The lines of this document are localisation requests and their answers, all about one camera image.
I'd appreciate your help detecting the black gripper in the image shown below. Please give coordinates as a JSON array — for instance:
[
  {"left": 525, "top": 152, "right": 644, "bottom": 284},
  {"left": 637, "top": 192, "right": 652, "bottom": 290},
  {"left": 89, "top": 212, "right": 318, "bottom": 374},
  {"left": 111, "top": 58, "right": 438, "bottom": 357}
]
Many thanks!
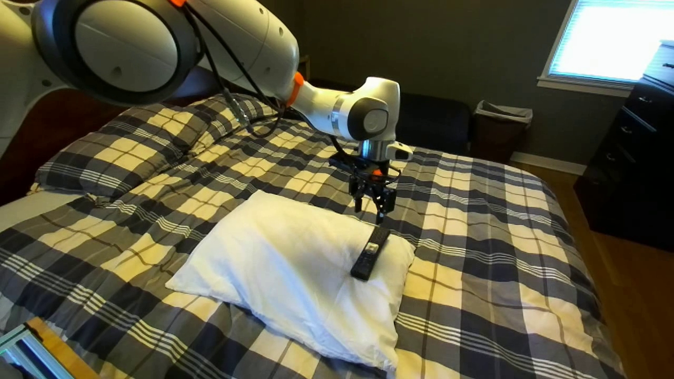
[{"left": 347, "top": 158, "right": 400, "bottom": 227}]

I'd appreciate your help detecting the black remote control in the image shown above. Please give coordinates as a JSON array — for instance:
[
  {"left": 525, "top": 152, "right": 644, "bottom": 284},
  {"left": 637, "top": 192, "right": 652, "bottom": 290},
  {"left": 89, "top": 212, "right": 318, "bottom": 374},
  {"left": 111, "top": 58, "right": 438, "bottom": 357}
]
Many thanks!
[{"left": 347, "top": 220, "right": 392, "bottom": 284}]

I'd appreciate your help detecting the white pillow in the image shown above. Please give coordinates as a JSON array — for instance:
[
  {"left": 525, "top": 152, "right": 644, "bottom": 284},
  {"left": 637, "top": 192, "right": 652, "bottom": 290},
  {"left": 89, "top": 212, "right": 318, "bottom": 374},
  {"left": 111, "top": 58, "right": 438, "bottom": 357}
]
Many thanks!
[{"left": 165, "top": 187, "right": 417, "bottom": 373}]

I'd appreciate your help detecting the plaid pillow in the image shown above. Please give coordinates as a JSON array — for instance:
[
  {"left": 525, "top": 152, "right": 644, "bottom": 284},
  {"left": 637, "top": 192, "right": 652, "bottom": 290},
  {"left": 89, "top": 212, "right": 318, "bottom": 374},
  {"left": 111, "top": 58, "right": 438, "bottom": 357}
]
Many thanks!
[{"left": 34, "top": 97, "right": 280, "bottom": 204}]

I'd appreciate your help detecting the dark waste basket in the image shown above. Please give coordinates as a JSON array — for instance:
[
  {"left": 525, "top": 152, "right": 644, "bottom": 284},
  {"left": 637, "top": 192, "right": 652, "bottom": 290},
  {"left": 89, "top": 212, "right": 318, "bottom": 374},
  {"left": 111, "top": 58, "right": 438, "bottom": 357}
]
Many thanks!
[{"left": 468, "top": 99, "right": 535, "bottom": 163}]

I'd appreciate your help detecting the plaid bed comforter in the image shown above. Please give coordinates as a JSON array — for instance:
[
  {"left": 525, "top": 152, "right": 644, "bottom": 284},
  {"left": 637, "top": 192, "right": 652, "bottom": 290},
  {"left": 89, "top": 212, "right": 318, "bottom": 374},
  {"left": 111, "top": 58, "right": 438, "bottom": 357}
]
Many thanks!
[{"left": 0, "top": 90, "right": 628, "bottom": 379}]

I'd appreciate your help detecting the black dresser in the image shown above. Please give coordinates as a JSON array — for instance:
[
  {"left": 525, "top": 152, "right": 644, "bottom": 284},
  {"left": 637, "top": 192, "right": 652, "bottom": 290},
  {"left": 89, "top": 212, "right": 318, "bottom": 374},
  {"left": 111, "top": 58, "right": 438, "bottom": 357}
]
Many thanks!
[{"left": 573, "top": 40, "right": 674, "bottom": 252}]

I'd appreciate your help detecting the bright window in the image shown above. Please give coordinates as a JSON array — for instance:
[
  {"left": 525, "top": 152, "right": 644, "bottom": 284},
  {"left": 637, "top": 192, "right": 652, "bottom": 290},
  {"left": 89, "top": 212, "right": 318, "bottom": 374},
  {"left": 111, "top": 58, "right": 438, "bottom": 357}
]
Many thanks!
[{"left": 535, "top": 0, "right": 674, "bottom": 99}]

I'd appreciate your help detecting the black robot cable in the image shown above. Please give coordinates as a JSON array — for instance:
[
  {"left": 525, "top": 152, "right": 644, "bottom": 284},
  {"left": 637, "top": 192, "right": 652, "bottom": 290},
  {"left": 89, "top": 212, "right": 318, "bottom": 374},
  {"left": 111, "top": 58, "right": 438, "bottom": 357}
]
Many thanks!
[{"left": 178, "top": 6, "right": 293, "bottom": 138}]

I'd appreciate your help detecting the light metal stand frame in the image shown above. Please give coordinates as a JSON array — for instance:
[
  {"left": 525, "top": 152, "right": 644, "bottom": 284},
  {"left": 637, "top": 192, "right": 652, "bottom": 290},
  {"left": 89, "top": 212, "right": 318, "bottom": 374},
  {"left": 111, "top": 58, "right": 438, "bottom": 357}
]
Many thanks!
[{"left": 0, "top": 324, "right": 58, "bottom": 379}]

